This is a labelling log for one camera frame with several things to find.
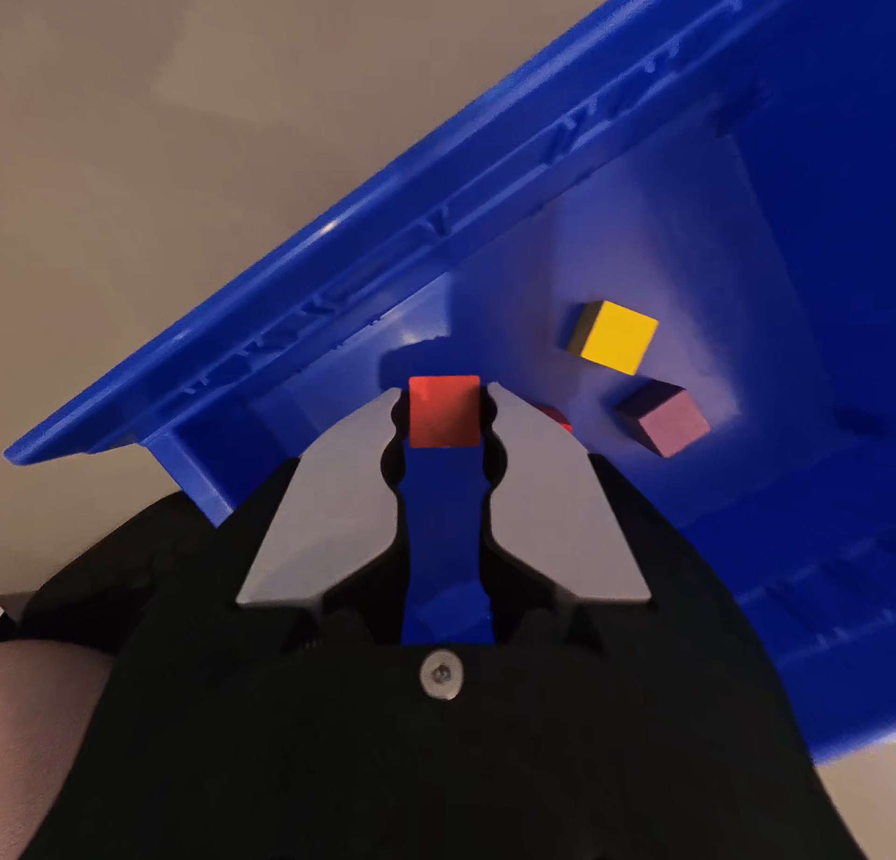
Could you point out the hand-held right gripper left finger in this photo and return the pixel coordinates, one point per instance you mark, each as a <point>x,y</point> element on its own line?
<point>329,524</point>

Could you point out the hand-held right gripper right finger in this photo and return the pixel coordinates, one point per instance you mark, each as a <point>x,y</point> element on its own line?
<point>560,524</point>

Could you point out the red wooden cube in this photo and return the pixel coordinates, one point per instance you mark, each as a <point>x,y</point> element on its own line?
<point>558,417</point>

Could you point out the purple wooden cube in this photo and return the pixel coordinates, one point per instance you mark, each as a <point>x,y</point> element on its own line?
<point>672,422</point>

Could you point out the orange wooden cube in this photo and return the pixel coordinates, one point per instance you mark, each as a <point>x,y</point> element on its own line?
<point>444,412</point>

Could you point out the yellow wooden cube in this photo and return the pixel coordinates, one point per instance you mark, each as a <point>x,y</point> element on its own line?
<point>616,335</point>

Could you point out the blue plastic bin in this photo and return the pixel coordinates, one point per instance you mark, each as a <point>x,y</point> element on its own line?
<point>770,174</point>

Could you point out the person's leg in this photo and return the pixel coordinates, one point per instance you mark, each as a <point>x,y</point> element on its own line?
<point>42,734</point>

